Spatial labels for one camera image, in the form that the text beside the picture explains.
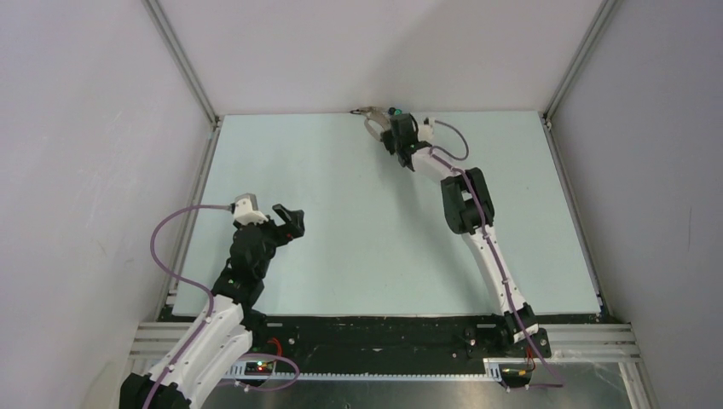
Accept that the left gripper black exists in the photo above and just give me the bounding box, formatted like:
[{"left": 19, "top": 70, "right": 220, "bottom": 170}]
[{"left": 234, "top": 204, "right": 304, "bottom": 278}]

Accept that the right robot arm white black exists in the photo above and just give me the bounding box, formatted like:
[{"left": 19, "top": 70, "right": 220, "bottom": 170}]
[{"left": 376, "top": 108, "right": 546, "bottom": 361}]

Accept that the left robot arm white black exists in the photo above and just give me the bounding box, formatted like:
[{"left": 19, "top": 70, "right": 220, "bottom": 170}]
[{"left": 119, "top": 194, "right": 305, "bottom": 408}]

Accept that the left controller board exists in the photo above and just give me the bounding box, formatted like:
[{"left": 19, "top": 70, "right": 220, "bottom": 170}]
[{"left": 243, "top": 360, "right": 275, "bottom": 376}]

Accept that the controller board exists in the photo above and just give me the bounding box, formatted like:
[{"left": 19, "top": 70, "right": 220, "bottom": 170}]
[
  {"left": 243, "top": 360, "right": 275, "bottom": 376},
  {"left": 500, "top": 366, "right": 535, "bottom": 378}
]

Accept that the right controller board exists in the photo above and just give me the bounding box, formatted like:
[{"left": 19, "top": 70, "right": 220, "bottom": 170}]
[{"left": 500, "top": 366, "right": 535, "bottom": 378}]

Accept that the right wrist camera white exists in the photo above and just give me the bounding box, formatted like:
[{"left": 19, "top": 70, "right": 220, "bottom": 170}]
[{"left": 417, "top": 118, "right": 435, "bottom": 143}]

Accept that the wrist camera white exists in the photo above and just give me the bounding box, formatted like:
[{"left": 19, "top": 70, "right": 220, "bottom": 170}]
[
  {"left": 232, "top": 193, "right": 269, "bottom": 226},
  {"left": 417, "top": 118, "right": 435, "bottom": 143}
]

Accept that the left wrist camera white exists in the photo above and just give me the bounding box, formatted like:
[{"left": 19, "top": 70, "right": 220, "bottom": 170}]
[{"left": 232, "top": 193, "right": 269, "bottom": 226}]

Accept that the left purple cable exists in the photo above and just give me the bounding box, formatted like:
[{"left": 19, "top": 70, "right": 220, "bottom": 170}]
[{"left": 141, "top": 205, "right": 301, "bottom": 409}]

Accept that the left aluminium frame post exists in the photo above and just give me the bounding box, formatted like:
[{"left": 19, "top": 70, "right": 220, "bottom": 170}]
[{"left": 142, "top": 0, "right": 219, "bottom": 130}]

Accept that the aluminium frame post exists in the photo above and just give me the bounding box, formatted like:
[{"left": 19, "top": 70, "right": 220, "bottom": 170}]
[
  {"left": 541, "top": 0, "right": 622, "bottom": 129},
  {"left": 142, "top": 0, "right": 219, "bottom": 130}
]

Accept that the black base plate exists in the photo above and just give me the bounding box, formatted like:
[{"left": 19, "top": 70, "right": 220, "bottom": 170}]
[{"left": 239, "top": 314, "right": 601, "bottom": 374}]

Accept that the right aluminium frame post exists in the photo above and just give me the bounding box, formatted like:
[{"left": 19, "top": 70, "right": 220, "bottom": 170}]
[{"left": 541, "top": 0, "right": 622, "bottom": 129}]

